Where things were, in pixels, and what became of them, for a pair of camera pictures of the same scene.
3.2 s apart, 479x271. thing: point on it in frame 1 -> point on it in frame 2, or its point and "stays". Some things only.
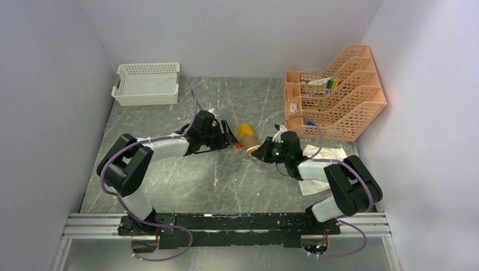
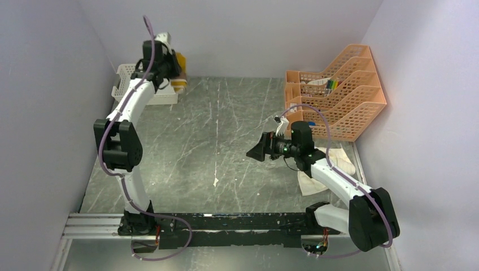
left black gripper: (225, 139) -> (174, 58)
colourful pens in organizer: (332, 84) stays
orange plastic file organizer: (339, 105) stays
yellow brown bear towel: (248, 139) -> (179, 83)
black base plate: (237, 230) stays
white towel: (310, 187) stays
